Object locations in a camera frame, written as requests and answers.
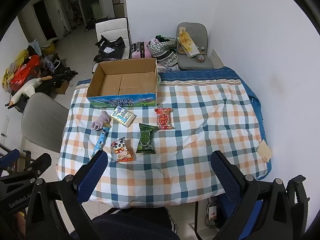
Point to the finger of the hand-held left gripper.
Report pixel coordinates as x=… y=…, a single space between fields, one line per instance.
x=37 y=165
x=8 y=158

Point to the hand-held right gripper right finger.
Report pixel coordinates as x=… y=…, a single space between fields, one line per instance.
x=226 y=177

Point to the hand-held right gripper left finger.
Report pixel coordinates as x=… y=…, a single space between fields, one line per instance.
x=91 y=177

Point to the panda print snack packet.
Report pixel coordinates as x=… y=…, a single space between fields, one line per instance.
x=122 y=151

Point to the blue stick packet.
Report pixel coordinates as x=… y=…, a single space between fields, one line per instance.
x=102 y=137

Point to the purple cloth toy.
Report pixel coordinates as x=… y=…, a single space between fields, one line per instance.
x=100 y=121

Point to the green snack packet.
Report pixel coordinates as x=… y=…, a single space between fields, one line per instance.
x=146 y=138

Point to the white milk carton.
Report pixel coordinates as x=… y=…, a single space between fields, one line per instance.
x=122 y=116

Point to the red snack packet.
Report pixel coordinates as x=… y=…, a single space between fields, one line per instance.
x=163 y=120

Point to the white power strip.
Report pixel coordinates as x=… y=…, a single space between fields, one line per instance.
x=212 y=212

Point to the grey chair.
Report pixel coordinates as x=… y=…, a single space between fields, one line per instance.
x=42 y=120
x=195 y=65

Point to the blue chair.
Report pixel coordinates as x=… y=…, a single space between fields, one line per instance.
x=251 y=216

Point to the small wooden board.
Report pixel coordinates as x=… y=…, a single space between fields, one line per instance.
x=265 y=151

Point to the person's leg in dark pants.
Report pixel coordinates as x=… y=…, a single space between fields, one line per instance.
x=130 y=222

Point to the plaid blanket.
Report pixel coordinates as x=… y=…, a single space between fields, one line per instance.
x=200 y=120

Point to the white goose plush toy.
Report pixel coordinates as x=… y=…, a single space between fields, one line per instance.
x=27 y=88

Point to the small brown cardboard box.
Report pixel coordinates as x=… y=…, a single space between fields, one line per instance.
x=61 y=87

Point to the red bag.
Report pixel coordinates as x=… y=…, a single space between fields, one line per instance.
x=25 y=70

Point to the yellow cloth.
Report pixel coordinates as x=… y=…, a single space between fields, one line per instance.
x=15 y=66

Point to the white board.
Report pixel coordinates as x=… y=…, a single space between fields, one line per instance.
x=217 y=58

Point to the brown tape roll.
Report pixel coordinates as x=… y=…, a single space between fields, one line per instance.
x=200 y=58

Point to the black plastic bag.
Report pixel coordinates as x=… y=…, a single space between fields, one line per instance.
x=110 y=47

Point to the pink suitcase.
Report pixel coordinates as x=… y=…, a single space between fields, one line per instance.
x=141 y=50

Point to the black and white patterned bag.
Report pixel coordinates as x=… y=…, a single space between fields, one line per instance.
x=163 y=53

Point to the yellow print paper bag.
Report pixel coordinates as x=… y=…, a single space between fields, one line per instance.
x=187 y=42

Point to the white chair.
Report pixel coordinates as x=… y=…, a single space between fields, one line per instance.
x=111 y=27

